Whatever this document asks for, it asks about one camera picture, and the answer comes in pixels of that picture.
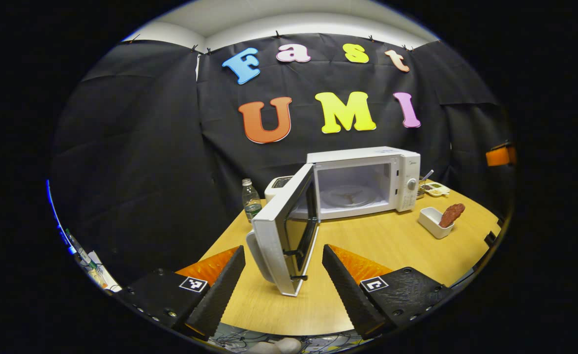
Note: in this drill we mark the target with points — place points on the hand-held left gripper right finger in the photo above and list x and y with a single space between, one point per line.
348 295

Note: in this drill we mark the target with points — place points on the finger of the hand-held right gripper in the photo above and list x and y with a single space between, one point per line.
499 156

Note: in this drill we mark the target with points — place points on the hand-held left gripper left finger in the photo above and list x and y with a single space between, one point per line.
220 295

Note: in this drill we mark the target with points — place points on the brown meat piece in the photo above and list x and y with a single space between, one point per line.
452 214

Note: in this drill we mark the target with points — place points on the white microwave oven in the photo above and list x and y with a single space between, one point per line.
358 157

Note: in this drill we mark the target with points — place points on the white divided snack dish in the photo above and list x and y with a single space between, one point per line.
436 189

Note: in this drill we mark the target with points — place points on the small spoon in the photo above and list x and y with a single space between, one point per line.
427 175

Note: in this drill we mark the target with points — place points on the small black table clamp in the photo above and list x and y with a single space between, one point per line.
489 239

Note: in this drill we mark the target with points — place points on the metal mesh utensil holder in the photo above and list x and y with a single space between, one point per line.
420 191

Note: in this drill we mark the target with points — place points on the white rectangular dish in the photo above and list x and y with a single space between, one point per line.
430 221

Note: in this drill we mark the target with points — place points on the clear plastic water bottle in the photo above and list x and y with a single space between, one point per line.
251 201

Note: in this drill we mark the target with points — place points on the glass turntable plate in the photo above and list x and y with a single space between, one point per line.
348 195

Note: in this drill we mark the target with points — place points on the white toaster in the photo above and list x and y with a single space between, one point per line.
278 184

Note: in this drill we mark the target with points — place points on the black backdrop cloth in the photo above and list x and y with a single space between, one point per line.
136 162

